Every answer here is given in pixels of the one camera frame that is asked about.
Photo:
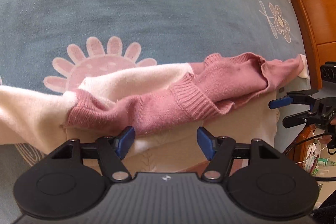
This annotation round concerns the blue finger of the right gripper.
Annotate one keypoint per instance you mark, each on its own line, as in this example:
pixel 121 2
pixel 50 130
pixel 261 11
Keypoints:
pixel 300 97
pixel 304 117

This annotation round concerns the pink and cream knit sweater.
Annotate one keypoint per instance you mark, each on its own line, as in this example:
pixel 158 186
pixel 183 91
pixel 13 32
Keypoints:
pixel 165 104

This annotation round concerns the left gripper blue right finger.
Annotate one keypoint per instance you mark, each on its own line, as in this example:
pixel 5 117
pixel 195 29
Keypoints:
pixel 219 152

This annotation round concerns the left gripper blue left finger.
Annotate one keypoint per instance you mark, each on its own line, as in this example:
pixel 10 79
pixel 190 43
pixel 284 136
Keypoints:
pixel 111 151

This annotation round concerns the orange wooden headboard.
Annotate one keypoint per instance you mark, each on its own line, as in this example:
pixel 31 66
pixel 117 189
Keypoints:
pixel 316 20

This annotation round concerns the person's right hand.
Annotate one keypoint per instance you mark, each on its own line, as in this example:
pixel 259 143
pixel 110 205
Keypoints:
pixel 325 139

